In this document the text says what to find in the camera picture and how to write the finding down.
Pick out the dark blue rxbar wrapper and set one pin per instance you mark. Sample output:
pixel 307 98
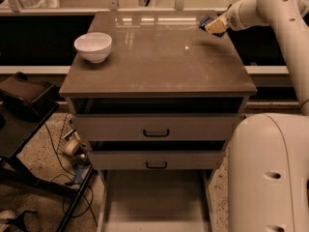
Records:
pixel 206 21

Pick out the dark box on table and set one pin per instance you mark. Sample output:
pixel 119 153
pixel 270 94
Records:
pixel 26 99

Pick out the wire mesh basket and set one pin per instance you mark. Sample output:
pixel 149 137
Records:
pixel 67 132

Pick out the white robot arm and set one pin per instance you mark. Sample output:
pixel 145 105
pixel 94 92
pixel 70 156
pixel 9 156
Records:
pixel 268 163

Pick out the grey drawer cabinet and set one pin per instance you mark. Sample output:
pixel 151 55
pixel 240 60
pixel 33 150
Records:
pixel 161 64

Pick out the tape roll on floor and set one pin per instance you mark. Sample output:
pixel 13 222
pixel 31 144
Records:
pixel 71 147

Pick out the white ceramic bowl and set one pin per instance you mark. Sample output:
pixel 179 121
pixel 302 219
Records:
pixel 93 47

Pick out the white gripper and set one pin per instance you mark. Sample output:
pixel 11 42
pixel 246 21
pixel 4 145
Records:
pixel 234 18

